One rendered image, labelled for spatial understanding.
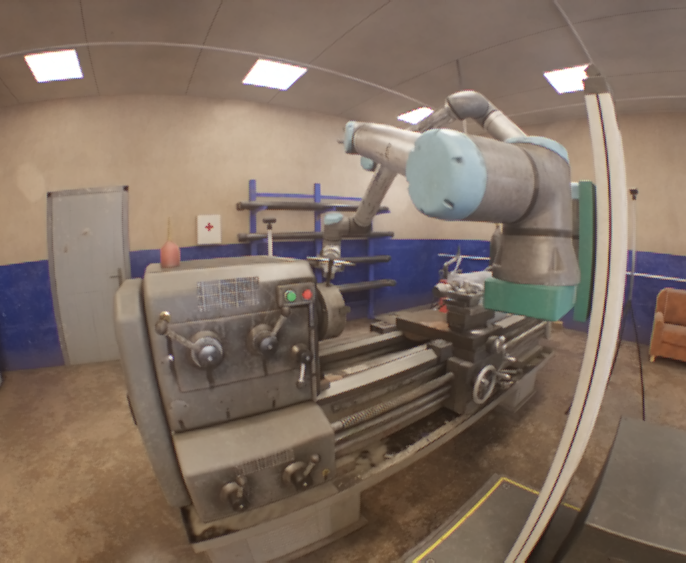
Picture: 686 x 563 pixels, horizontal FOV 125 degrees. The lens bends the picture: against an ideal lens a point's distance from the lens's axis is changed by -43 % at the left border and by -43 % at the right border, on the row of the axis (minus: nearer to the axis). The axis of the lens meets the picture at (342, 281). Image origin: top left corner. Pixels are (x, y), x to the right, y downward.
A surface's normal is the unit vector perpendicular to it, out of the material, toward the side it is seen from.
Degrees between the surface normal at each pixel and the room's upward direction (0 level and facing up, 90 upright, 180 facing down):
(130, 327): 90
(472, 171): 94
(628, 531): 0
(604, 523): 0
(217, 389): 90
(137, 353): 90
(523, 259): 70
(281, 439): 32
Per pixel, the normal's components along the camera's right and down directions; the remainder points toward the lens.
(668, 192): -0.83, 0.09
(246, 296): 0.56, 0.11
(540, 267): -0.50, -0.22
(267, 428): 0.29, -0.78
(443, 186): -0.94, 0.09
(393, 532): -0.01, -0.99
